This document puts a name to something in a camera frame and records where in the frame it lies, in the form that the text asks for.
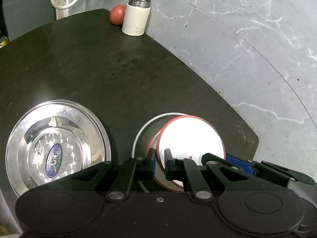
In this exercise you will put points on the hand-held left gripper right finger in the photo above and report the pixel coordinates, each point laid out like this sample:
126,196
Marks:
169,166

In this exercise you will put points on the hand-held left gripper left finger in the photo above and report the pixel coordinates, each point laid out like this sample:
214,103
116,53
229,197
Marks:
152,164

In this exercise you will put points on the yellow bin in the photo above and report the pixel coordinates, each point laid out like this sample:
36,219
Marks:
3,42

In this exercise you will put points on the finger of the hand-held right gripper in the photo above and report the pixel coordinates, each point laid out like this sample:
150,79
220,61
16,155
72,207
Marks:
213,157
240,164

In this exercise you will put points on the white red-rimmed bowl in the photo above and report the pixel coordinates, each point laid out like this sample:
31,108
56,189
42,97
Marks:
154,143
190,138

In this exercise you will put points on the red tomato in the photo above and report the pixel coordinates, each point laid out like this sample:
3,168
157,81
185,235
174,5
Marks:
117,14

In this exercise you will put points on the white thermos flask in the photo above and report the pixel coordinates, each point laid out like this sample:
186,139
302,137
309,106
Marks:
136,19

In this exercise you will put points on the steel bowl with sticker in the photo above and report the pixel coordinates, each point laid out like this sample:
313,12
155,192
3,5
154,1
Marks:
74,119

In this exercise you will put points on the stainless steel bowl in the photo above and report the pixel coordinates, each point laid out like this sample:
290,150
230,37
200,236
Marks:
146,126

